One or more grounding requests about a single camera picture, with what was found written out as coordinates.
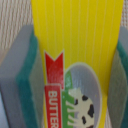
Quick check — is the grey-teal gripper left finger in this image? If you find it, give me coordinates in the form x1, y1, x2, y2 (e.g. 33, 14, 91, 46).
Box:
0, 25, 44, 128

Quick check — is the grey-teal gripper right finger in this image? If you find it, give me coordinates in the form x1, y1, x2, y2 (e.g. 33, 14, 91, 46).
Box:
108, 27, 128, 128

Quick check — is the yellow butter box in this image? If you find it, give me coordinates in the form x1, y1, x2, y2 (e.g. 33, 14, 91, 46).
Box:
31, 0, 123, 128

